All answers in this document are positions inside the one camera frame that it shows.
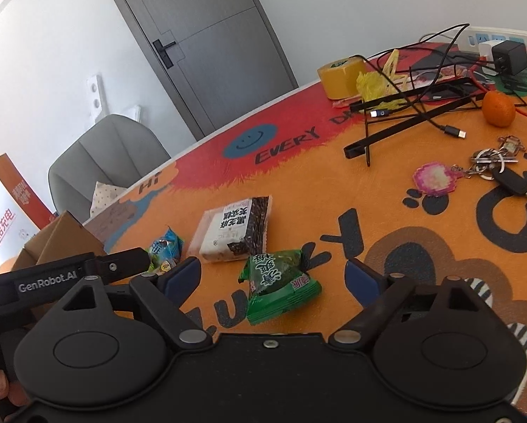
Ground white wall socket panel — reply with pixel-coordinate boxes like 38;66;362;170
86;73;110;118

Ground blue snack packet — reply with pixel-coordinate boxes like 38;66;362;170
148;226;185;274

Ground black charger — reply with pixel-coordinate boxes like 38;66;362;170
492;40;527;76

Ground small keychain charm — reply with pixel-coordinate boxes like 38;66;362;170
498;135;524;155

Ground black and white snack packet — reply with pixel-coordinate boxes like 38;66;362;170
187;196;274;264

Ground orange and white display box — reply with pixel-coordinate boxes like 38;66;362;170
0;153;55;275

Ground grey door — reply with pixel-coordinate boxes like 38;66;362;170
96;0;299;142

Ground pink keychain charm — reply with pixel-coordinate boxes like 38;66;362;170
412;163;460;195

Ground silver key rings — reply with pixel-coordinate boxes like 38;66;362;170
469;147;518;177

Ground dotted cream cushion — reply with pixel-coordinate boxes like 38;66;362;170
89;181;128;219

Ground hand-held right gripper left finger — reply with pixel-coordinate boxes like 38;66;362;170
64;256;212;348

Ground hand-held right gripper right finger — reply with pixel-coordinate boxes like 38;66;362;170
329;258;489;347

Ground cat print round mat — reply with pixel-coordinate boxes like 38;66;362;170
82;42;527;419

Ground grey chair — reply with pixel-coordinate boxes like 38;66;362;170
48;114;172;223

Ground yellow tape roll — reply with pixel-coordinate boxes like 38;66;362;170
317;56;368;101

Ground white power strip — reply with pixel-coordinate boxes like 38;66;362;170
465;26;527;63

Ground green snack packet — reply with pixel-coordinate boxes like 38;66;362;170
239;250;323;325

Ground black car key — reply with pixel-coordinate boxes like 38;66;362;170
492;167;527;210

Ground crumpled yellow plastic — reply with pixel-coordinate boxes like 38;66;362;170
355;70;408;111

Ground white charger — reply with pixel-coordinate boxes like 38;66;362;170
478;39;504;61

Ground black wire stand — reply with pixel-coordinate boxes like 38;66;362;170
343;76;487;168

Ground mandarin orange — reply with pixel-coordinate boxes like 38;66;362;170
482;91;516;128

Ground black door handle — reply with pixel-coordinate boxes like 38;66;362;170
152;39;177;68

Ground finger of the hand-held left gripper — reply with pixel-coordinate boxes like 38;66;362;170
83;247;152;284

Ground brown cardboard box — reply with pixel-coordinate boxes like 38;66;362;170
10;211;108;272

